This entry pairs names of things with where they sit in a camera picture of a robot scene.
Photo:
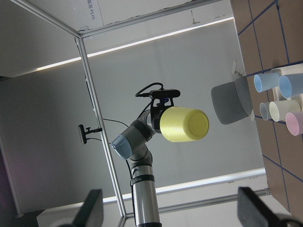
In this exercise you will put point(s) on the yellow plastic cup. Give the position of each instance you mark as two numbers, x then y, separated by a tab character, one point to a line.
179	124

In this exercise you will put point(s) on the grey plastic cup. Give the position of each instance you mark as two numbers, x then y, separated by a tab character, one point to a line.
264	111

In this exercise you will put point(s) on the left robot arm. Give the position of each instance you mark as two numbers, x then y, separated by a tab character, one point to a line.
130	145

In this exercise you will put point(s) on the white plastic tray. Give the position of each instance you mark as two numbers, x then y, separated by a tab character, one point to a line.
293	69

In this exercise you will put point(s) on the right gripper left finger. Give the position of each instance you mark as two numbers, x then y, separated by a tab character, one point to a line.
91	213

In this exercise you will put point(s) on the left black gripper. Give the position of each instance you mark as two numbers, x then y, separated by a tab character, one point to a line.
158	110

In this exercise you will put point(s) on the light blue plastic cup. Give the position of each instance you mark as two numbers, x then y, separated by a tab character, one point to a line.
291	85

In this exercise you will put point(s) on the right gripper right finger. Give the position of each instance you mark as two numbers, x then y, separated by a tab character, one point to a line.
253	212

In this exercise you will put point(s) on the cream plastic cup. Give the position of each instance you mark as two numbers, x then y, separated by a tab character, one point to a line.
279	109

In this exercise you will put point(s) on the overhead black camera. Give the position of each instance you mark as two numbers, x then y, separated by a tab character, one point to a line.
84	132

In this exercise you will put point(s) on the blue plastic cup near pink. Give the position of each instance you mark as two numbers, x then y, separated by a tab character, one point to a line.
266	81

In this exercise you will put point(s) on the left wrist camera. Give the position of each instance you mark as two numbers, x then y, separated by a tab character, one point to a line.
158	94

